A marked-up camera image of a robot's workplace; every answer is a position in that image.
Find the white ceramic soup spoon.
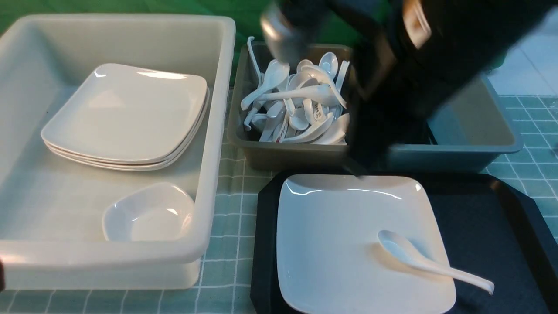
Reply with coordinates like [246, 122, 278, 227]
[377, 230, 495, 295]

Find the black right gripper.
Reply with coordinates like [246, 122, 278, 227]
[344, 39, 434, 177]

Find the large white square plate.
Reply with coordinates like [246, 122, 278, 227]
[276, 174, 456, 314]

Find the green grid tablecloth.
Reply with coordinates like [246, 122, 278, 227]
[1, 95, 557, 314]

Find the green backdrop cloth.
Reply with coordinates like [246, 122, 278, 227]
[0, 0, 508, 83]

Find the large white plastic tub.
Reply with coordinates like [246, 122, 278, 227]
[1, 14, 235, 290]

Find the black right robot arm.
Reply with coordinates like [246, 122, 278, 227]
[260, 0, 557, 176]

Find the brown plastic bin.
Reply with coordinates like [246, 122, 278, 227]
[227, 45, 346, 171]

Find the pile of white spoons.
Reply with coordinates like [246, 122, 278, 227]
[240, 36, 350, 145]

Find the black serving tray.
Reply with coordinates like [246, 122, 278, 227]
[250, 170, 557, 314]

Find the stack of white square plates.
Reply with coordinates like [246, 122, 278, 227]
[41, 63, 211, 171]

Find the small white sauce dish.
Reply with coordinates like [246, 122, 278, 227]
[102, 182, 195, 241]

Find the blue plastic bin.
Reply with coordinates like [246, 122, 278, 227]
[387, 74, 524, 173]

